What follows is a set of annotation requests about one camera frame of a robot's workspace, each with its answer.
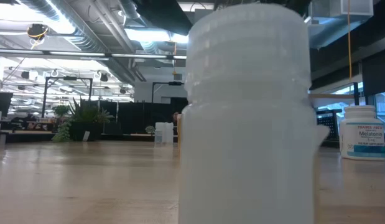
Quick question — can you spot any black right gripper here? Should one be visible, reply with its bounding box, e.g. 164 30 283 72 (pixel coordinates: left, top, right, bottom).
131 0 193 37

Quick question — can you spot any long ceiling light strip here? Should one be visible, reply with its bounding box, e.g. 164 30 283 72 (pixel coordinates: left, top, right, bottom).
0 48 187 60

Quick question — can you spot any potted succulent plant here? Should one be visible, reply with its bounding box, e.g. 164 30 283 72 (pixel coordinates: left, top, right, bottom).
51 96 116 143

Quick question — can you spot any white ceiling air unit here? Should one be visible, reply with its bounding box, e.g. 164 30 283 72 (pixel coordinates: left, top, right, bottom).
310 0 374 18

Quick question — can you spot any wooden background desk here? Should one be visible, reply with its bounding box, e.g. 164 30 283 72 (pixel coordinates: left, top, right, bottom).
5 129 55 135

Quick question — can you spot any black monitor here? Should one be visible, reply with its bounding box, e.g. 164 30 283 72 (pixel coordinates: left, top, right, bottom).
0 91 14 118

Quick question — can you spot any black perforated panel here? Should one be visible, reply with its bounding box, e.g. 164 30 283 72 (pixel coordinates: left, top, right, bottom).
316 108 343 141

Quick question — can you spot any white Melatonin bottle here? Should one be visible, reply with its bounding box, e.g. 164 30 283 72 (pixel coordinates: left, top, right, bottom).
338 105 385 161

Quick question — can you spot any black workstation frame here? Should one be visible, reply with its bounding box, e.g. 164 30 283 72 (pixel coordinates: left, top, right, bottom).
41 76 94 119
151 80 187 105

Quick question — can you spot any silver spiral air duct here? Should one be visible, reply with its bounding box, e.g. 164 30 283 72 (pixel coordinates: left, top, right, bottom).
19 0 146 85

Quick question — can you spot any black partition wall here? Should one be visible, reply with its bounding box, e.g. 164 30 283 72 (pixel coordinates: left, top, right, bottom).
100 100 188 136

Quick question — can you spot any black ceiling cord reel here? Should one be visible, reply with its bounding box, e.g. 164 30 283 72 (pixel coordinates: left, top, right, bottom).
26 23 50 50

